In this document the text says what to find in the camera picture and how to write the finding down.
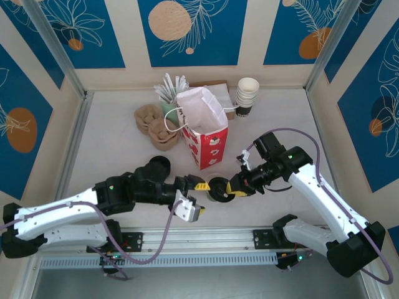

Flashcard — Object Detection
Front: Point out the aluminium table side rail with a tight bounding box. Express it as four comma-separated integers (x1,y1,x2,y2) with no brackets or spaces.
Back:
46,91,95,232
306,89,350,225

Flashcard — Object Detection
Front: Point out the aluminium frame post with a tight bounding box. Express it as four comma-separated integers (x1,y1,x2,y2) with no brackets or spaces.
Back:
21,0,94,100
304,0,359,93

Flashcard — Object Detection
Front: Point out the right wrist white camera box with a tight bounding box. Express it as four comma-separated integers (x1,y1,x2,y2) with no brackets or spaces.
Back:
236,148,252,171

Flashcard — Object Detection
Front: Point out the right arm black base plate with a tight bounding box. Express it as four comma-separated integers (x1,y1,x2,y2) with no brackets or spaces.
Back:
252,229,311,250

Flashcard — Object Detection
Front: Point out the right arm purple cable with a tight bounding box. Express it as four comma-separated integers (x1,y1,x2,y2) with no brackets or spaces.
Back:
249,127,394,286

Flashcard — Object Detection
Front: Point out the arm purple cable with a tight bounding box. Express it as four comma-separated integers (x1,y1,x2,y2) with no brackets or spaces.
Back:
0,199,185,281
249,127,394,286

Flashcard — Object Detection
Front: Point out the aluminium mounting rail frame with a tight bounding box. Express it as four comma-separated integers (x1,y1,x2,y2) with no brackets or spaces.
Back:
26,224,370,259

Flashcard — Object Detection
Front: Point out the black plastic cup lid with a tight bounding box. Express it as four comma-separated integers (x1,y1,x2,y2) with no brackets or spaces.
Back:
209,176,229,200

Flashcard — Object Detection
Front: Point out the white paper napkin stack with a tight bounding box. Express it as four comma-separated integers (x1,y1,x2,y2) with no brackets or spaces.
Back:
205,83,234,110

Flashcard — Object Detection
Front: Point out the paper coffee cup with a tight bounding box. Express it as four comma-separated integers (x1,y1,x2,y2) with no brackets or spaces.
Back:
206,173,234,206

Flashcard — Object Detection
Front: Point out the blue floral wall poster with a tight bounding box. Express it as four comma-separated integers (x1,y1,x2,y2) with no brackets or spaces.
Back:
0,0,65,90
37,0,126,70
263,0,347,66
324,0,399,84
0,43,54,201
338,32,399,194
138,0,249,68

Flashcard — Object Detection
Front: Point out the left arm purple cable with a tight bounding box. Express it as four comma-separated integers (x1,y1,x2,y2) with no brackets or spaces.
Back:
0,199,185,281

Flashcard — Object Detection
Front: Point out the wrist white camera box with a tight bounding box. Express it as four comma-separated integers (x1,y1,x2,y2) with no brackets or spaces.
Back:
236,148,252,171
172,191,203,224

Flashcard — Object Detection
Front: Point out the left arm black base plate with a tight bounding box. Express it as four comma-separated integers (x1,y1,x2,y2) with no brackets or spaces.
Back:
86,232,143,253

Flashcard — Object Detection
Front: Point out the stack of black cup lids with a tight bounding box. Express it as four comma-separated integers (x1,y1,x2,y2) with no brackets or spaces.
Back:
148,155,171,180

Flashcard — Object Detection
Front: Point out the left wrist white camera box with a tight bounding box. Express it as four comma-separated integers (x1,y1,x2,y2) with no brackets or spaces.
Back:
172,191,203,224

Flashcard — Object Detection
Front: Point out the grey slotted cable duct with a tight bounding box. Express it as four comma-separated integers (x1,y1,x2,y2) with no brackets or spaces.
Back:
39,252,278,270

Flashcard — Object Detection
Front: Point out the stack of paper cups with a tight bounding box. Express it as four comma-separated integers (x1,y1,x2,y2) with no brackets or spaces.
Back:
235,77,260,120

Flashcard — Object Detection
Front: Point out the red white paper bag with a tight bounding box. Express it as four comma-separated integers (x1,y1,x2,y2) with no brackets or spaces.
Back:
163,87,240,171

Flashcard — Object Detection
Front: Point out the brown cardboard napkin tray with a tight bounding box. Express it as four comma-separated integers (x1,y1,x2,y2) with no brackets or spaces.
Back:
188,80,240,121

